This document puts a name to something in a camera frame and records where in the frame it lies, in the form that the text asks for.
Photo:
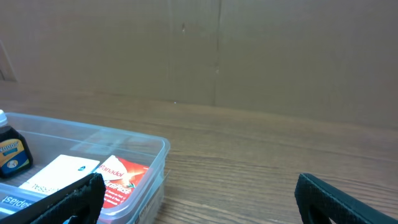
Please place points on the red Panadol box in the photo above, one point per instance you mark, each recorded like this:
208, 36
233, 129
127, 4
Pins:
121, 177

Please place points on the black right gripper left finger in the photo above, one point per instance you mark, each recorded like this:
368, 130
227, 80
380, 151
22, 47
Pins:
80, 202

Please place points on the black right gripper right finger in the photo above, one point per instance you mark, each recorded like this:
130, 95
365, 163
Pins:
319, 202

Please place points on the dark bottle white cap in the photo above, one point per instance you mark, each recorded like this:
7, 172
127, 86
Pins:
15, 153

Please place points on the clear plastic container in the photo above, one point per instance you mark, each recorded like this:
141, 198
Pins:
47, 138

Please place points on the white and navy box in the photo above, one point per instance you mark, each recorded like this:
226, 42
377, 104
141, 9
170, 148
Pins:
61, 172

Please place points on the blue medicine box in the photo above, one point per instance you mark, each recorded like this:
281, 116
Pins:
11, 204

